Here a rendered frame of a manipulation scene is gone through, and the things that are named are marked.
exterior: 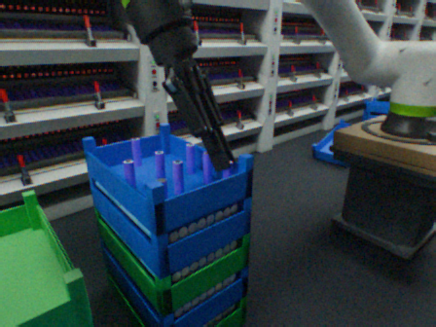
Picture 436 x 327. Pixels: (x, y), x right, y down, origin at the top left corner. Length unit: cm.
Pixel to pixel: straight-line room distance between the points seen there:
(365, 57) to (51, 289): 94
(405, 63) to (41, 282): 96
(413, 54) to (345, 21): 20
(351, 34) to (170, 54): 59
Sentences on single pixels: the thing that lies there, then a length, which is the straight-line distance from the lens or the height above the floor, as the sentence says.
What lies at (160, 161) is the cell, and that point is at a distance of 59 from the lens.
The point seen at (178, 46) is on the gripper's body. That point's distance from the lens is 49.
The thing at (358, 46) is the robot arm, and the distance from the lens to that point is 99.
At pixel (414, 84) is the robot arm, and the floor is 48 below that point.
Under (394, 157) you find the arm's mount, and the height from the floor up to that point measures 30.
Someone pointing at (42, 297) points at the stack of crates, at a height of 24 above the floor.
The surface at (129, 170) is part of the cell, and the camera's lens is 56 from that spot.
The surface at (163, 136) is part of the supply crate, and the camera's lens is 74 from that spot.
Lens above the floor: 59
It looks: 22 degrees down
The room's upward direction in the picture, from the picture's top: straight up
